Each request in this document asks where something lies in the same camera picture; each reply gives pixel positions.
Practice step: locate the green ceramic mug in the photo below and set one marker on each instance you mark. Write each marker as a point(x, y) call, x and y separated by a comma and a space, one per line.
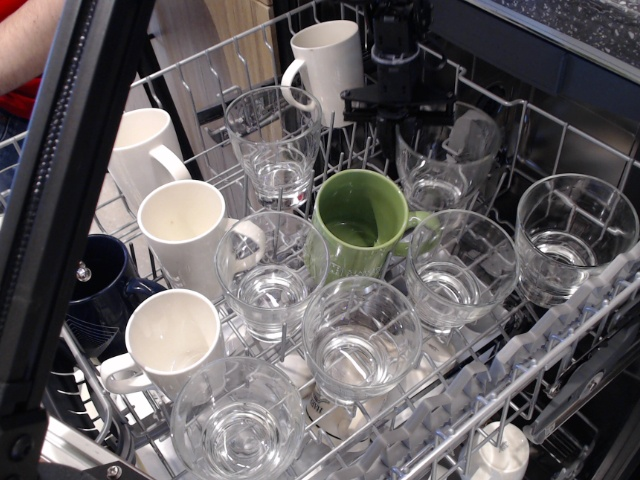
point(363, 217)

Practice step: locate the person forearm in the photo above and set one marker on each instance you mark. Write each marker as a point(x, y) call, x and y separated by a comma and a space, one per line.
point(26, 38)

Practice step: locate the white mug middle left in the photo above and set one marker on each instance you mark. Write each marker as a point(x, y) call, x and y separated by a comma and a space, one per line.
point(183, 222)

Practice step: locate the white mug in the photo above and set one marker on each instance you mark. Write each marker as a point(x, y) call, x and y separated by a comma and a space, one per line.
point(169, 337)
point(328, 60)
point(183, 222)
point(146, 155)

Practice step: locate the white rack wheel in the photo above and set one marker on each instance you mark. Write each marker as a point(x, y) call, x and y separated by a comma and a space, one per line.
point(504, 456)

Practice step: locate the grey wire dishwasher rack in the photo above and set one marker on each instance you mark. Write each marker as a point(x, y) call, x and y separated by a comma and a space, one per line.
point(541, 69)

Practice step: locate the grey plastic rack holder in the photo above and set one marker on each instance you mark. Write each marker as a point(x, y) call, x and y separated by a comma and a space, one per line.
point(480, 389)

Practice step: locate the dark blue mug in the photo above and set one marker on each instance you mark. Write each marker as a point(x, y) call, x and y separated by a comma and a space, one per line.
point(107, 290)

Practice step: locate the white mug front left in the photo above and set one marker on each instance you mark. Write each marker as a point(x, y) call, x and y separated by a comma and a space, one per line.
point(169, 337)

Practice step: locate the white mug left back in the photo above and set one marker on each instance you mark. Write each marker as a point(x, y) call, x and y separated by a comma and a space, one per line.
point(146, 155)

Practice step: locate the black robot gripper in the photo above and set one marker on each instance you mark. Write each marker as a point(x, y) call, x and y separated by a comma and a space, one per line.
point(399, 92)

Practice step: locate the tall clear glass back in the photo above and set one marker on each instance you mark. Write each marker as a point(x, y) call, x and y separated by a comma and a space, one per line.
point(275, 135)

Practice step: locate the black metal frame bar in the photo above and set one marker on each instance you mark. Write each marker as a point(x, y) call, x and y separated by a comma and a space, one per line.
point(85, 85)

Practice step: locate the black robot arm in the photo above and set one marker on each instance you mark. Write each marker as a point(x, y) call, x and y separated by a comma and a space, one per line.
point(400, 29)

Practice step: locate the wooden cabinet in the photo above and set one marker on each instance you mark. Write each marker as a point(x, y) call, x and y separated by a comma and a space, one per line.
point(200, 55)

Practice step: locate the black plastic tray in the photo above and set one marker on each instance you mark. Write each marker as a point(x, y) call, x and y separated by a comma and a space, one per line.
point(71, 399)

